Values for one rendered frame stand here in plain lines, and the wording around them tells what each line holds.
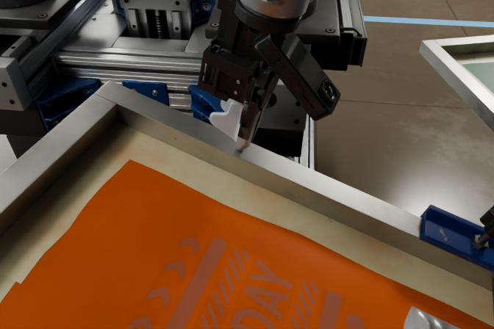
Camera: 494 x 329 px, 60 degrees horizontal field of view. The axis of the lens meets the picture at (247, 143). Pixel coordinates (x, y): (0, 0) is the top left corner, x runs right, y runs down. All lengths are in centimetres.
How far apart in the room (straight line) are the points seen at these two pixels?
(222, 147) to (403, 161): 193
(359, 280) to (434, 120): 230
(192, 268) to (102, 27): 63
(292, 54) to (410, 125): 228
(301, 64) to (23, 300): 37
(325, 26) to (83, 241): 50
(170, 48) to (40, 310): 55
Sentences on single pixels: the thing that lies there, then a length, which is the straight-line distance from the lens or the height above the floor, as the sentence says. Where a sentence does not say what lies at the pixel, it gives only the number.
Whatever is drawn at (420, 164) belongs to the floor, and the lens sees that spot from 247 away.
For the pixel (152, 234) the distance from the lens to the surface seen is 54.
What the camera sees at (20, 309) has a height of 118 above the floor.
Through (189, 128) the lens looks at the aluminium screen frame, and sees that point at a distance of 60.
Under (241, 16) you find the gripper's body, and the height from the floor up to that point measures 139.
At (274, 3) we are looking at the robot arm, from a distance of 43.
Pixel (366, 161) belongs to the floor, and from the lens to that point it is 239.
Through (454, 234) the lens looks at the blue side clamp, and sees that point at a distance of 63.
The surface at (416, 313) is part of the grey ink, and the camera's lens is 59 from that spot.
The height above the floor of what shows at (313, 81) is 132.
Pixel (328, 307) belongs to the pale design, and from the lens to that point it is 54.
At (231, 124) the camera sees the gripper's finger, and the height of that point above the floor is 124.
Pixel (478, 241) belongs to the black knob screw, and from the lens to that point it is 63.
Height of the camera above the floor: 158
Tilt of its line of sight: 41 degrees down
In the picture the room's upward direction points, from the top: straight up
